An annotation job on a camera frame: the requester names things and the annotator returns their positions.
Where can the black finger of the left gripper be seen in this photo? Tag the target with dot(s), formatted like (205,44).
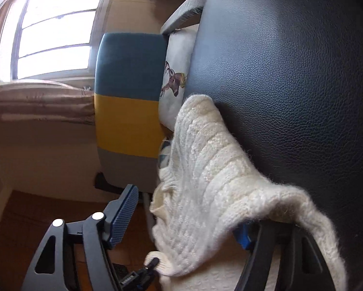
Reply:
(151,266)

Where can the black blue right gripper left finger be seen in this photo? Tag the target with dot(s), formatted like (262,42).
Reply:
(54,267)

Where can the white knitted sweater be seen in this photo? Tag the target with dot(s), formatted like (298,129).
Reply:
(206,190)

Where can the black sofa leg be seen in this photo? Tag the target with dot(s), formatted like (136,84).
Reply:
(101,183)

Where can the grey yellow blue sofa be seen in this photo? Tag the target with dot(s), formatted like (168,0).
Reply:
(128,79)

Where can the blue triangle pattern pillow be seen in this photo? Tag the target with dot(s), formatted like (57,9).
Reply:
(164,154)

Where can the beige curtain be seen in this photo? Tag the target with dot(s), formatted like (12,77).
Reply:
(29,100)

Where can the black leather ottoman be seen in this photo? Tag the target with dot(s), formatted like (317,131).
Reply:
(287,77)

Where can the bright window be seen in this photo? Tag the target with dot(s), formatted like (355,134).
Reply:
(51,39)

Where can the white deer print pillow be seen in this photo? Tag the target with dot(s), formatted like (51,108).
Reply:
(177,65)

